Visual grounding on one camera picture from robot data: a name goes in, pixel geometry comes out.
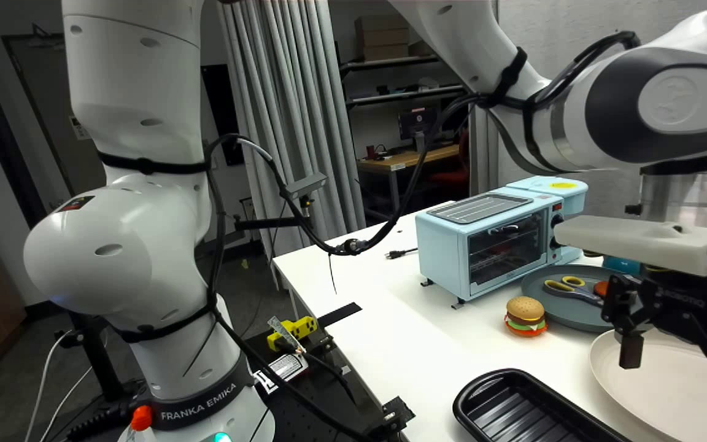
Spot grey door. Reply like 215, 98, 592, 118
0, 32, 106, 200

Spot light blue toaster oven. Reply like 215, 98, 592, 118
412, 172, 592, 307

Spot grey camera on stand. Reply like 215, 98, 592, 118
234, 169, 328, 249

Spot black table clamp bracket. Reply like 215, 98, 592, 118
377, 397, 418, 435
317, 300, 365, 329

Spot large brown cardboard box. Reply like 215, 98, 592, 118
358, 12, 412, 59

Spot beige plate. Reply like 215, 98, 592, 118
587, 328, 707, 442

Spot black wall panel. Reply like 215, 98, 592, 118
201, 65, 239, 146

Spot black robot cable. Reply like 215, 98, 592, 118
203, 31, 644, 285

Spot dark grey plate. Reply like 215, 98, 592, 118
520, 263, 622, 334

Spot yellow black clamp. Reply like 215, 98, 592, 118
265, 314, 321, 355

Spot wooden desk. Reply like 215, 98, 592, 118
355, 142, 463, 220

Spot white bottle orange cap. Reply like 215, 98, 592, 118
118, 403, 161, 442

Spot toy burger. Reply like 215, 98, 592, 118
504, 296, 551, 339

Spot yellow handled scissors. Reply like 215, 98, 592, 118
539, 276, 609, 309

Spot white curtain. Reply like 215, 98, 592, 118
215, 0, 368, 249

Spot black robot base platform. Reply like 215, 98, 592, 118
228, 303, 418, 442

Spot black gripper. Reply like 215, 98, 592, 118
601, 260, 707, 433

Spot metal shelf unit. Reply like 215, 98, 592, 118
337, 0, 472, 168

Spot black tray bowl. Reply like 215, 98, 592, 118
452, 367, 630, 442

